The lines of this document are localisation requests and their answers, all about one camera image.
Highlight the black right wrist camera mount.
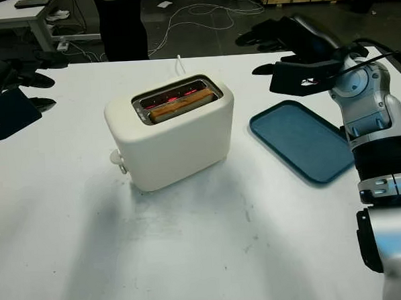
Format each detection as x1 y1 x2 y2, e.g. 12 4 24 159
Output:
268 57 342 99

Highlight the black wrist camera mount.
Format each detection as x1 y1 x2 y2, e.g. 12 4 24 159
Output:
268 57 342 99
0 87 45 148

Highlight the blue plastic tray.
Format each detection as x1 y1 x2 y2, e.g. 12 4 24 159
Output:
248 97 357 190

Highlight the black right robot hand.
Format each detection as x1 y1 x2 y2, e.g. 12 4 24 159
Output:
234 11 347 78

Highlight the person in black trousers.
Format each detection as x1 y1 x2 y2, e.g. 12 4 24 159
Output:
93 0 150 63

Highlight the white desk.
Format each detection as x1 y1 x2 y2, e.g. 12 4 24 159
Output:
0 0 102 56

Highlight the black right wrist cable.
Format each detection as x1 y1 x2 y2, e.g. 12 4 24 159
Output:
330 37 401 114

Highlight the dark laptop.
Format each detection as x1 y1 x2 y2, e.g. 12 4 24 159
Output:
13 0 51 9

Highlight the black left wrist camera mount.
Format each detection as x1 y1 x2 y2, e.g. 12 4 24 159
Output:
0 87 45 148

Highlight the toast slice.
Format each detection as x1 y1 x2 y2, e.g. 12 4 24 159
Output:
148 87 216 123

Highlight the white toaster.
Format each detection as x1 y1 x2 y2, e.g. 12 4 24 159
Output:
101 70 240 195

